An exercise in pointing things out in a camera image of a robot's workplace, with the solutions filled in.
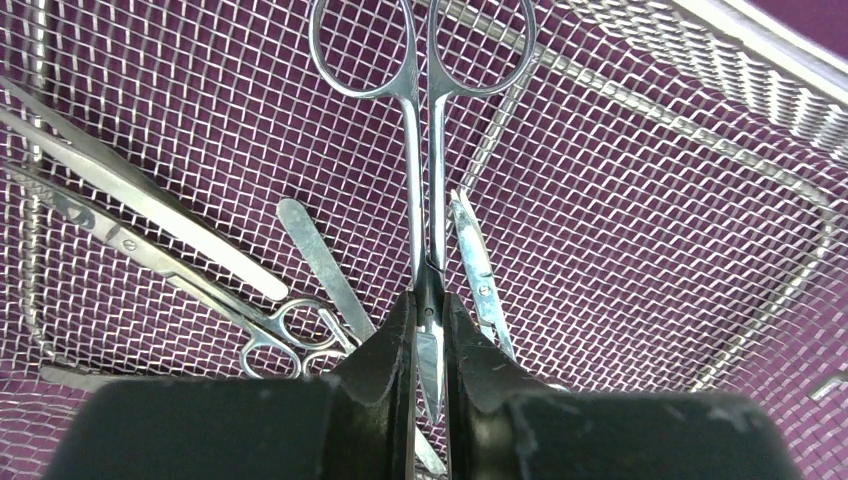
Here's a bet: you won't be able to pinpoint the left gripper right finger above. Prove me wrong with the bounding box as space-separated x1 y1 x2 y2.
443 294 800 479

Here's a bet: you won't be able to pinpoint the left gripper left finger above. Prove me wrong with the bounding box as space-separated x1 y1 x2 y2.
44 293 416 479

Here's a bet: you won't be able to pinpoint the surgical forceps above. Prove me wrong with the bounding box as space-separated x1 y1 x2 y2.
308 1 537 420

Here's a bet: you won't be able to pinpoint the metal mesh instrument tray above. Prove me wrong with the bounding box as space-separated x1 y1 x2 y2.
1 1 847 479

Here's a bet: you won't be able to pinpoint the surgical scissors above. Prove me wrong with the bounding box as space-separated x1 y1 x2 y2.
4 164 358 378

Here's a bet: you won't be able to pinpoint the small metal scissors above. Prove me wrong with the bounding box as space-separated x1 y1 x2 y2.
449 189 516 360

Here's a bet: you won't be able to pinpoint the flat metal tweezers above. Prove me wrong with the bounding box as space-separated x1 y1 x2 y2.
1 78 290 300

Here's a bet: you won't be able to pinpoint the metal spatula handle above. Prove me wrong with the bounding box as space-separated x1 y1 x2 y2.
276 198 376 341

